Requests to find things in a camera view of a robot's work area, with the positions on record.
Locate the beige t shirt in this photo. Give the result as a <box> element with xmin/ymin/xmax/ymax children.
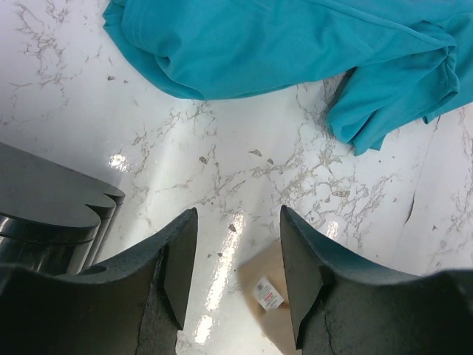
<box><xmin>237</xmin><ymin>240</ymin><xmax>301</xmax><ymax>354</ymax></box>

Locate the teal t shirt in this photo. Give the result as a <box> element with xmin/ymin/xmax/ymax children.
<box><xmin>103</xmin><ymin>0</ymin><xmax>472</xmax><ymax>155</ymax></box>

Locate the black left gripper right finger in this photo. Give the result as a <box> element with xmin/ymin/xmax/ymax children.
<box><xmin>280</xmin><ymin>206</ymin><xmax>472</xmax><ymax>354</ymax></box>

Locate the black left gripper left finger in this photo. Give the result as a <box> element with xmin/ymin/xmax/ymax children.
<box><xmin>1</xmin><ymin>209</ymin><xmax>198</xmax><ymax>354</ymax></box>

